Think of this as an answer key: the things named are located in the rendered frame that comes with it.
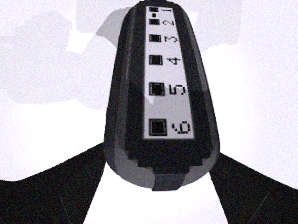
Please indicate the dark grey unit with label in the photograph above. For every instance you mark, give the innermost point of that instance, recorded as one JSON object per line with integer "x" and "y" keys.
{"x": 161, "y": 130}

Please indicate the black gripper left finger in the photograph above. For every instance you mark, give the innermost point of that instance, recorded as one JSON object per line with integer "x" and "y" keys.
{"x": 59, "y": 195}

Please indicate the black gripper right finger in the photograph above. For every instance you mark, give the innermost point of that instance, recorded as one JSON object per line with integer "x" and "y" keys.
{"x": 249, "y": 197}

